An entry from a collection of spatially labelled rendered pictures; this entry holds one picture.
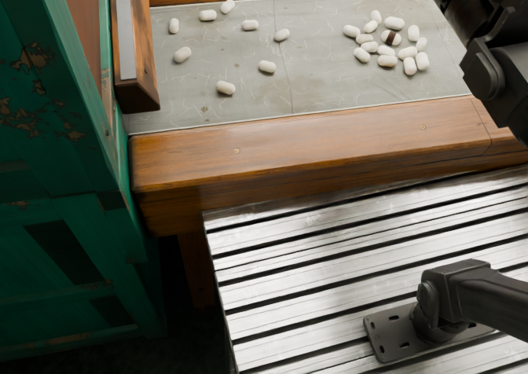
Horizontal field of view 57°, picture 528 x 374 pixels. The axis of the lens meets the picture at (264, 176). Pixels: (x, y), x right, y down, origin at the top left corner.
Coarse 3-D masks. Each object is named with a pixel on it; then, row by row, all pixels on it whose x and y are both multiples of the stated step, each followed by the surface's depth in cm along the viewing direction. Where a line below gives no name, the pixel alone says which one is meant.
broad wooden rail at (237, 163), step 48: (144, 144) 75; (192, 144) 76; (240, 144) 76; (288, 144) 77; (336, 144) 77; (384, 144) 78; (432, 144) 79; (480, 144) 80; (144, 192) 72; (192, 192) 75; (240, 192) 78; (288, 192) 81
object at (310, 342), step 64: (320, 192) 84; (384, 192) 86; (448, 192) 85; (512, 192) 86; (256, 256) 77; (320, 256) 78; (384, 256) 78; (448, 256) 81; (512, 256) 80; (256, 320) 72; (320, 320) 74
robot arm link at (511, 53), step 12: (492, 48) 43; (504, 48) 43; (516, 48) 42; (504, 60) 42; (516, 60) 41; (504, 72) 42; (516, 72) 41; (516, 84) 41; (504, 96) 43; (516, 96) 42; (492, 108) 45; (504, 108) 43; (516, 108) 42; (504, 120) 44; (516, 120) 43; (516, 132) 43
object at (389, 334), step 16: (416, 304) 73; (368, 320) 72; (384, 320) 72; (400, 320) 72; (416, 320) 70; (368, 336) 71; (384, 336) 71; (400, 336) 71; (416, 336) 71; (432, 336) 68; (448, 336) 67; (464, 336) 71; (384, 352) 70; (400, 352) 70; (416, 352) 70
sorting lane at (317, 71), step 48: (240, 0) 97; (288, 0) 98; (336, 0) 99; (384, 0) 100; (432, 0) 101; (192, 48) 90; (240, 48) 90; (288, 48) 91; (336, 48) 92; (432, 48) 93; (192, 96) 84; (240, 96) 84; (288, 96) 85; (336, 96) 86; (384, 96) 86; (432, 96) 87
